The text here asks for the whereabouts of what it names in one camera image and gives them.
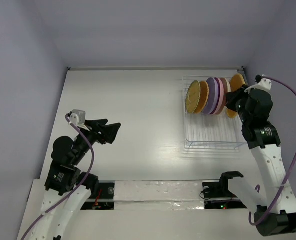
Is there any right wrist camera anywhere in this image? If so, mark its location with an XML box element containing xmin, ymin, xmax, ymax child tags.
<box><xmin>244</xmin><ymin>75</ymin><xmax>272</xmax><ymax>94</ymax></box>

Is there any pink plastic plate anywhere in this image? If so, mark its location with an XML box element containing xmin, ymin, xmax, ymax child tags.
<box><xmin>214</xmin><ymin>77</ymin><xmax>228</xmax><ymax>115</ymax></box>

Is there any round green-rim bamboo plate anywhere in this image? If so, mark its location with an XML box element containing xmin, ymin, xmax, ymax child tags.
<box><xmin>185</xmin><ymin>80</ymin><xmax>201</xmax><ymax>114</ymax></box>

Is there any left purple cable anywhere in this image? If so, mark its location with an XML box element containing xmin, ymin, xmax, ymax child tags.
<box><xmin>20</xmin><ymin>113</ymin><xmax>96</xmax><ymax>240</ymax></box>

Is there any purple plastic plate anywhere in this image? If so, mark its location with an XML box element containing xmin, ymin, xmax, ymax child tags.
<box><xmin>202</xmin><ymin>77</ymin><xmax>220</xmax><ymax>115</ymax></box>

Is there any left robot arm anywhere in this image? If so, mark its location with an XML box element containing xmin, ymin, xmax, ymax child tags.
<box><xmin>31</xmin><ymin>112</ymin><xmax>122</xmax><ymax>240</ymax></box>

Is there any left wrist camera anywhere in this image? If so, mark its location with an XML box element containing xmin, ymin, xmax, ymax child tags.
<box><xmin>68</xmin><ymin>109</ymin><xmax>86</xmax><ymax>126</ymax></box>

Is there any round orange bamboo plate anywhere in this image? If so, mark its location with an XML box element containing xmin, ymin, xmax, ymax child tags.
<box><xmin>194</xmin><ymin>81</ymin><xmax>209</xmax><ymax>114</ymax></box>

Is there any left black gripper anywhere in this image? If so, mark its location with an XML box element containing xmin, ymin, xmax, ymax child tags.
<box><xmin>72</xmin><ymin>118</ymin><xmax>121</xmax><ymax>164</ymax></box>

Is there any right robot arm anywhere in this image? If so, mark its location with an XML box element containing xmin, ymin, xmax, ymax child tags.
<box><xmin>218</xmin><ymin>85</ymin><xmax>296</xmax><ymax>237</ymax></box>

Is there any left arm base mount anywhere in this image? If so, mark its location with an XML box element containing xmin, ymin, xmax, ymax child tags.
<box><xmin>81</xmin><ymin>181</ymin><xmax>115</xmax><ymax>210</ymax></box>

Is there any cream plastic plate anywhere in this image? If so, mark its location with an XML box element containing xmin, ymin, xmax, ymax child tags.
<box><xmin>221</xmin><ymin>77</ymin><xmax>231</xmax><ymax>110</ymax></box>

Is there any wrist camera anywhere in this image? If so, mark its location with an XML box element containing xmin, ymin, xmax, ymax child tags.
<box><xmin>68</xmin><ymin>109</ymin><xmax>86</xmax><ymax>126</ymax></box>
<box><xmin>244</xmin><ymin>75</ymin><xmax>272</xmax><ymax>94</ymax></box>

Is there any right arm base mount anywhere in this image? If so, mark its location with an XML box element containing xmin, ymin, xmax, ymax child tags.
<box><xmin>199</xmin><ymin>181</ymin><xmax>247</xmax><ymax>210</ymax></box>

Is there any square bamboo woven plate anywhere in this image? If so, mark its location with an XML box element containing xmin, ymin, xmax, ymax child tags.
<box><xmin>226</xmin><ymin>73</ymin><xmax>246</xmax><ymax>119</ymax></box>

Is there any white wire dish rack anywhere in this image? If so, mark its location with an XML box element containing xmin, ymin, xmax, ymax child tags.
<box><xmin>181</xmin><ymin>75</ymin><xmax>248</xmax><ymax>151</ymax></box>

